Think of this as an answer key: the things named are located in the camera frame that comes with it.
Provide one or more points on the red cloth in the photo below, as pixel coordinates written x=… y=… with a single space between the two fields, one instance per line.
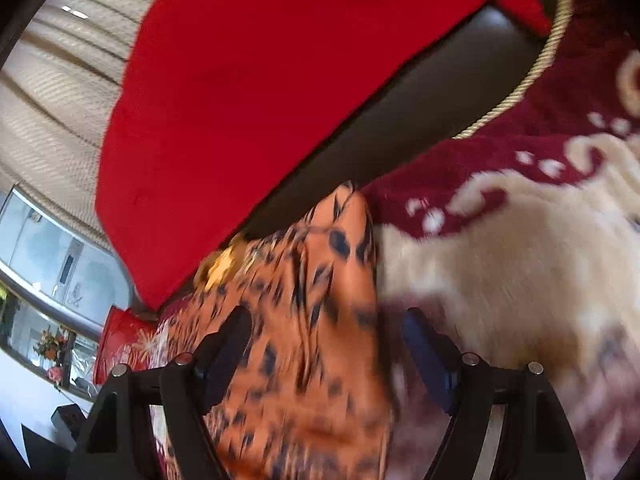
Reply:
x=250 y=110

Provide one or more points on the black box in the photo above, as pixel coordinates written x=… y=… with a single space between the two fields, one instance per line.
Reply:
x=67 y=417

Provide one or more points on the glass display cabinet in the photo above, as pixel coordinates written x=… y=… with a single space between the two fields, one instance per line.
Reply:
x=25 y=330

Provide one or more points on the maroon cream floral blanket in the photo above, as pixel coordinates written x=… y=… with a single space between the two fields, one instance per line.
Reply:
x=525 y=260

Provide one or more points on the artificial flower bouquet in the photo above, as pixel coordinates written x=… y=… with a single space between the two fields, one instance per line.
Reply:
x=52 y=355

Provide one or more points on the silver refrigerator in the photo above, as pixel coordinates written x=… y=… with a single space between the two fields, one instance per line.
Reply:
x=50 y=250

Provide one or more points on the cream curtain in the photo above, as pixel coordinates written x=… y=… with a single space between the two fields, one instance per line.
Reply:
x=60 y=110

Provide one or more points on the orange floral garment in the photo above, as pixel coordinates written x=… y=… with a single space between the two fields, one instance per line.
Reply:
x=310 y=360

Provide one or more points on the red round tin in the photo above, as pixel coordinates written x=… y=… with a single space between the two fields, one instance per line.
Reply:
x=120 y=340

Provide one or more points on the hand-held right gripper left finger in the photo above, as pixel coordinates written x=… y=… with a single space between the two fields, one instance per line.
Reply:
x=227 y=347

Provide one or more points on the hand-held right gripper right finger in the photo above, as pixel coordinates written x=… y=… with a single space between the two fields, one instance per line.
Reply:
x=430 y=360

